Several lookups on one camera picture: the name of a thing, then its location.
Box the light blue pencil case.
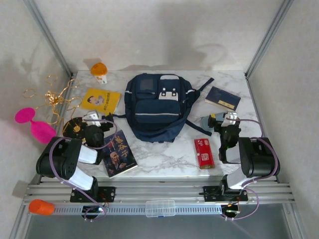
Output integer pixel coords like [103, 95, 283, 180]
[200, 112, 226, 133]

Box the yellow cartoon cover book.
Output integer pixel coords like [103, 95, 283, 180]
[81, 87, 122, 115]

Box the navy book gold label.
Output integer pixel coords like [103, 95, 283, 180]
[204, 86, 242, 112]

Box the red rectangular box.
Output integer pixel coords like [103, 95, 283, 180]
[194, 138, 215, 170]

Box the dark book old man cover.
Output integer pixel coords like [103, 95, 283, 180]
[101, 129, 139, 179]

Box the navy blue backpack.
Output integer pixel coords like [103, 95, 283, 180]
[111, 73, 215, 144]

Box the white bottle orange lid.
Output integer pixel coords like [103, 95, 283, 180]
[90, 63, 109, 85]

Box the pink fluffy double pad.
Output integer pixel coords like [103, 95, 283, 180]
[14, 107, 57, 144]

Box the black controller board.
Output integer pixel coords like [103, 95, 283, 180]
[82, 205, 107, 221]
[221, 203, 242, 221]

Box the orange plastic cup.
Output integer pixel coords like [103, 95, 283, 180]
[28, 199, 55, 216]

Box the clear plastic compartment box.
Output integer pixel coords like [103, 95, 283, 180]
[145, 200, 176, 218]

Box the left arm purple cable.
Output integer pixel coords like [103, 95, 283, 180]
[48, 118, 118, 222]

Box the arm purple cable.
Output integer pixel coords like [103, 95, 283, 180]
[48, 118, 118, 222]
[223, 118, 280, 222]

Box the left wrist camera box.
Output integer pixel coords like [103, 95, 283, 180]
[83, 111, 101, 125]

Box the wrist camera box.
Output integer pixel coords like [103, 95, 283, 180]
[83, 111, 101, 125]
[222, 111, 240, 125]

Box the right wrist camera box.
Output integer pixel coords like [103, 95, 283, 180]
[222, 111, 240, 125]

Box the gold wire ornament black base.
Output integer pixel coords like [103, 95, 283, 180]
[22, 74, 88, 145]

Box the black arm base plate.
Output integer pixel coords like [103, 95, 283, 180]
[70, 186, 117, 203]
[203, 185, 249, 202]

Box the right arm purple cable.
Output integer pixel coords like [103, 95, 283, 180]
[223, 118, 280, 222]

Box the slotted grey cable duct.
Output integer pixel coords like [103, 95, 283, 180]
[53, 204, 222, 215]

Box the aluminium rail frame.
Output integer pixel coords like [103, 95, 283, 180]
[23, 181, 296, 206]

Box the aluminium frame post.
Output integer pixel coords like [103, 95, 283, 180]
[23, 0, 75, 78]
[245, 0, 295, 79]

